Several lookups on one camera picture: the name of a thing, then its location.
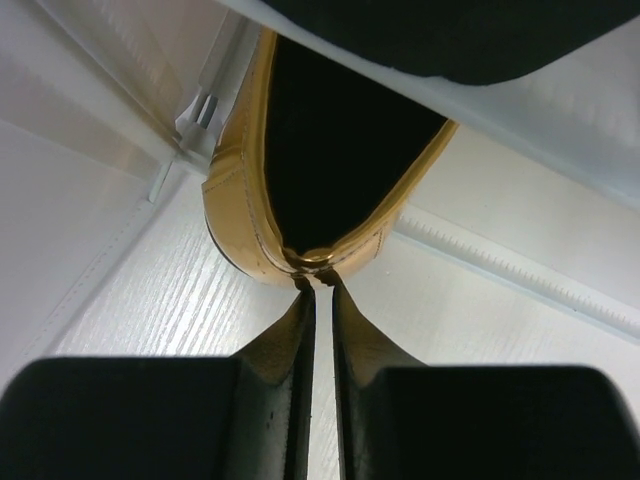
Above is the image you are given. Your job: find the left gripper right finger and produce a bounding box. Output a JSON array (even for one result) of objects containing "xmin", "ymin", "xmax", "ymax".
[{"xmin": 332, "ymin": 280, "xmax": 639, "ymax": 479}]

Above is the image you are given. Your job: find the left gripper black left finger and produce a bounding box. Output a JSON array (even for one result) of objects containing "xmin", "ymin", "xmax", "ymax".
[{"xmin": 1, "ymin": 289, "xmax": 316, "ymax": 479}]

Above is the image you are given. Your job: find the gold pointed shoe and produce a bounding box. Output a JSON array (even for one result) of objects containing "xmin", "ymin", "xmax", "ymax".
[{"xmin": 202, "ymin": 28, "xmax": 457, "ymax": 288}]

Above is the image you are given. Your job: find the purple loafer shoe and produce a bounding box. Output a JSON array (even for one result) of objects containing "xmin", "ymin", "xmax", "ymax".
[{"xmin": 268, "ymin": 0, "xmax": 639, "ymax": 86}]

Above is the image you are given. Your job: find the white plastic shoe cabinet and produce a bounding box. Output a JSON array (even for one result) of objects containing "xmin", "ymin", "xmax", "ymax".
[{"xmin": 0, "ymin": 0, "xmax": 640, "ymax": 361}]

